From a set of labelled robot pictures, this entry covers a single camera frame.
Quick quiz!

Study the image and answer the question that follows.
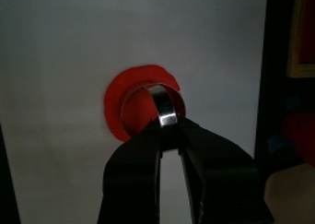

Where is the wooden drawer box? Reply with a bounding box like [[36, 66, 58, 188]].
[[286, 0, 315, 79]]

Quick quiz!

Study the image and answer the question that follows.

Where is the white cutting mat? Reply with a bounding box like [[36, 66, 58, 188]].
[[0, 0, 268, 224]]

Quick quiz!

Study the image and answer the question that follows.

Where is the red plastic dough tool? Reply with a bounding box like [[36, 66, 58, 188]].
[[280, 111, 315, 169]]

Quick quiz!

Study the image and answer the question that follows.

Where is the blue plastic dough tool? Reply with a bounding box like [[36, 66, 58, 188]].
[[266, 133, 291, 155]]

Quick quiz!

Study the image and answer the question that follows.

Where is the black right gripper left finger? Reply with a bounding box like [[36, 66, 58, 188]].
[[96, 120, 164, 224]]

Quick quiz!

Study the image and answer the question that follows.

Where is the round metal ring cutter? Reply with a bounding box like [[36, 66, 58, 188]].
[[119, 82, 187, 128]]

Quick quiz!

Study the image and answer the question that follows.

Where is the pink plastic tray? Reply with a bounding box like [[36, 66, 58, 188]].
[[263, 163, 315, 224]]

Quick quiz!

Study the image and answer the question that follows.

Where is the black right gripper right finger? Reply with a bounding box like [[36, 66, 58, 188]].
[[176, 116, 276, 224]]

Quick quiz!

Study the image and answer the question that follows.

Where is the flat red dough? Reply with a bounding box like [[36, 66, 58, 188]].
[[103, 64, 187, 143]]

